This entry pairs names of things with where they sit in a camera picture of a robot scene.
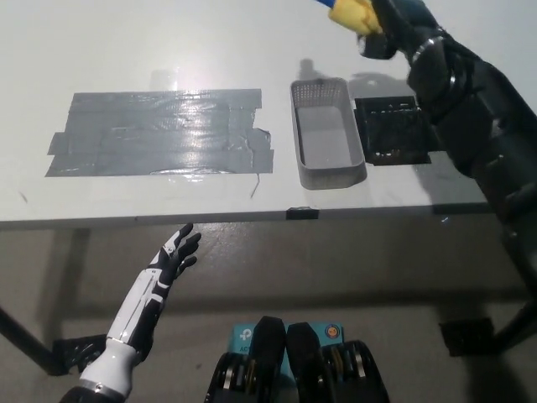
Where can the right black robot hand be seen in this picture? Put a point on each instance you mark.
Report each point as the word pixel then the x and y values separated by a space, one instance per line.
pixel 405 25

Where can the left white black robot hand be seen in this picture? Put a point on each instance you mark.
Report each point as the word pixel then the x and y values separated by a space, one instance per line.
pixel 136 302

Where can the teal box on robot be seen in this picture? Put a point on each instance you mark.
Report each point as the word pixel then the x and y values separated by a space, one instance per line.
pixel 243 340

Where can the black tape square patch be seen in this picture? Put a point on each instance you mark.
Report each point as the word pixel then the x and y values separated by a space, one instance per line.
pixel 392 132

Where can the black table leg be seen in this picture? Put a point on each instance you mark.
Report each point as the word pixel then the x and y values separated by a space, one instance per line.
pixel 25 342
pixel 518 323

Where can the grey perforated plastic basket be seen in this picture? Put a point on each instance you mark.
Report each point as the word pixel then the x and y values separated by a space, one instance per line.
pixel 327 138

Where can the small black edge tape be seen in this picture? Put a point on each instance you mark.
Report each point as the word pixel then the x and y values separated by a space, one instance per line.
pixel 302 213

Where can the grey duct tape patch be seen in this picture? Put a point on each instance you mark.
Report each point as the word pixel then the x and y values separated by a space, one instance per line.
pixel 159 134

